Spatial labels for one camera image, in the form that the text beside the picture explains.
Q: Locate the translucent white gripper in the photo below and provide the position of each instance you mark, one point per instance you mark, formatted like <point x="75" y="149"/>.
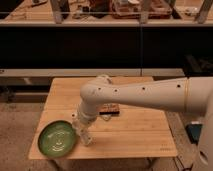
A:
<point x="80" y="123"/>

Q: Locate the clear plastic bottle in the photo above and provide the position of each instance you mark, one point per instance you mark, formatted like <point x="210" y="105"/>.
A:
<point x="85" y="137"/>

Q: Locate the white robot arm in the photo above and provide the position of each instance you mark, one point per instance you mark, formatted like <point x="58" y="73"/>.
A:
<point x="193" y="95"/>

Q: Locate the green round plate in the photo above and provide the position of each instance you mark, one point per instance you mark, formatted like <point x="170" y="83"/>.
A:
<point x="57" y="139"/>

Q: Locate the brown snack bar package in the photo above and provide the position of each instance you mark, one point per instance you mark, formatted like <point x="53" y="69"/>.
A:
<point x="110" y="109"/>

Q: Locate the black foot pedal box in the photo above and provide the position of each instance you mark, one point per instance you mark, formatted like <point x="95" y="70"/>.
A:
<point x="194" y="132"/>

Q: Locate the wooden shelf rack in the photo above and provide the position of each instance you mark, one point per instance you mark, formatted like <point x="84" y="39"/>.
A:
<point x="96" y="13"/>

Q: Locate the red tray on shelf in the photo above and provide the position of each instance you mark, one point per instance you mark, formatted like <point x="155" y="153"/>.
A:
<point x="131" y="9"/>

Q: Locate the black equipment on right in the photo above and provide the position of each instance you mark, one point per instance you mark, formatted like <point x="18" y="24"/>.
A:
<point x="198" y="66"/>

